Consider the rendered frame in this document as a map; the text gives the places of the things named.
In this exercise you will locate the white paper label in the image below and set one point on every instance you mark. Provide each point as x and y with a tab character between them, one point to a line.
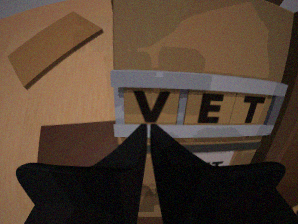
215	158

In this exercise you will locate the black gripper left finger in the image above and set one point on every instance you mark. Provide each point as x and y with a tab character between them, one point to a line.
113	185

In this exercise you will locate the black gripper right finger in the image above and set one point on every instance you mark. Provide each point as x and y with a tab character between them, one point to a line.
185	182

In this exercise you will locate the tan letter tile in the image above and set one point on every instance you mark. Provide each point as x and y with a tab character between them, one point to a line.
209	107
249	108
295	208
151	105

